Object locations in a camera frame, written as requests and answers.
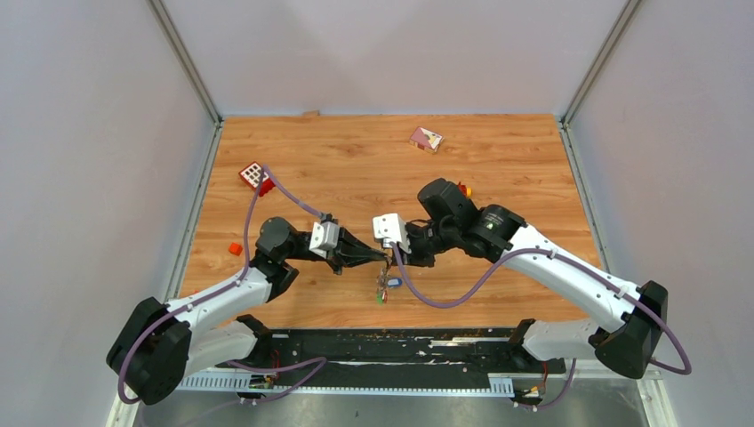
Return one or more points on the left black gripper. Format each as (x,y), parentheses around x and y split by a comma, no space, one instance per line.
(350,252)

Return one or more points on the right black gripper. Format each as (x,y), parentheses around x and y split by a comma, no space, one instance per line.
(414,258)

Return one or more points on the large perforated metal keyring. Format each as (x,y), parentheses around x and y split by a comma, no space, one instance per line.
(383,275)

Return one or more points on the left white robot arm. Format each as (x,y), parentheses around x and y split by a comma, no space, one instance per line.
(161,343)

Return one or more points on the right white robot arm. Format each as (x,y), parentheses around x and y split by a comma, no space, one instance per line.
(625,320)

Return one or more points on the toy brick car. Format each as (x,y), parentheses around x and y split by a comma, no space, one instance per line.
(466,191)

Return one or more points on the pink patterned wooden block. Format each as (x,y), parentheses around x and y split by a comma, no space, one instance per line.
(426,140)

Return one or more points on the small orange cube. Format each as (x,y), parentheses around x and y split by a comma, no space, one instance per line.
(235,249)

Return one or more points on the red window toy brick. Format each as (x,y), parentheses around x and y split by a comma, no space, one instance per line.
(254,176)

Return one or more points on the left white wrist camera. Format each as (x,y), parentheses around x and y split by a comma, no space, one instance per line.
(325,237)

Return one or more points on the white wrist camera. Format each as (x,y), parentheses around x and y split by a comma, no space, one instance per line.
(325,237)
(389,229)

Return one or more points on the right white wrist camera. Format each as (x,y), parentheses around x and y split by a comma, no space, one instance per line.
(389,229)

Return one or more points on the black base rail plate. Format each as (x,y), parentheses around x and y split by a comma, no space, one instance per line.
(403,357)

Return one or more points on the white slotted cable duct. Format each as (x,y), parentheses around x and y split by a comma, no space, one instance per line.
(497,386)

